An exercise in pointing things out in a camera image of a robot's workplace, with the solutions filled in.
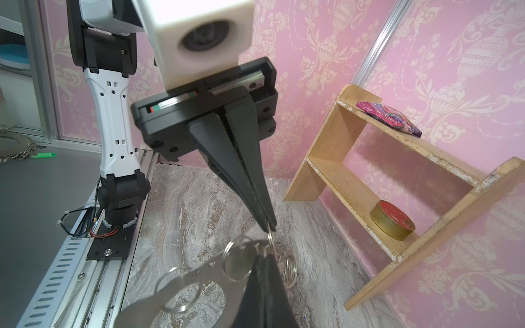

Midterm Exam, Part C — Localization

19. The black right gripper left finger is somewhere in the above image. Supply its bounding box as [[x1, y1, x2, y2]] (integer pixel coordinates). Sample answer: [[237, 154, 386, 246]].
[[232, 256, 265, 328]]

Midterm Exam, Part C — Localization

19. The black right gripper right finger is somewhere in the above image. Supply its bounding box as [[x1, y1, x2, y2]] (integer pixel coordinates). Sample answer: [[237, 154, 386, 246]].
[[265, 255, 299, 328]]

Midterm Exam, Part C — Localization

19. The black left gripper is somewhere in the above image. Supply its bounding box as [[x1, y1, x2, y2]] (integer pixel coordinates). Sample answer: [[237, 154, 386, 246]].
[[131, 57, 278, 232]]

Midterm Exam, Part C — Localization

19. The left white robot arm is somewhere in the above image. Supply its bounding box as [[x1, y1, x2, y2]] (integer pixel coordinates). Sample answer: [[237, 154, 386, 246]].
[[66, 1, 278, 232]]

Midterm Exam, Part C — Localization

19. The wooden two-tier shelf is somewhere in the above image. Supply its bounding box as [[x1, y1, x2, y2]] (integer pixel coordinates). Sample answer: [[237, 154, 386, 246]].
[[284, 85, 524, 310]]

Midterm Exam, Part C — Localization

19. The red gold round tin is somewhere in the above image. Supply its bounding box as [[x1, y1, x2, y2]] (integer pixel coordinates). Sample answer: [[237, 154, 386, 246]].
[[370, 200, 416, 241]]

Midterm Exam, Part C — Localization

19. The pink snack bag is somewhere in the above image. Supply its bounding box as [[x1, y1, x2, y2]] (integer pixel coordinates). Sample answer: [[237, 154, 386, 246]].
[[356, 102, 422, 138]]

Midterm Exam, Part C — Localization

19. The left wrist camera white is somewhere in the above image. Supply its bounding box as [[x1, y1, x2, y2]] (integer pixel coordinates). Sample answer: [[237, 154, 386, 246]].
[[133, 0, 256, 90]]

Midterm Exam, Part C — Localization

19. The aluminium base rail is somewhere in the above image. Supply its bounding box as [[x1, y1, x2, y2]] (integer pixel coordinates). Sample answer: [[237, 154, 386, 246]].
[[61, 147, 159, 328]]

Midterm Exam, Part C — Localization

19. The aluminium corner post left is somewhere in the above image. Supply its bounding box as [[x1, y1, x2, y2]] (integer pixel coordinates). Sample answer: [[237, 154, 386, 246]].
[[351, 0, 413, 87]]

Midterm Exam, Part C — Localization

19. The white perforated cable tray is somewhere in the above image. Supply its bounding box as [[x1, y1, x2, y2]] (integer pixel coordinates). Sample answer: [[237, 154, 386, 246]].
[[15, 192, 99, 328]]

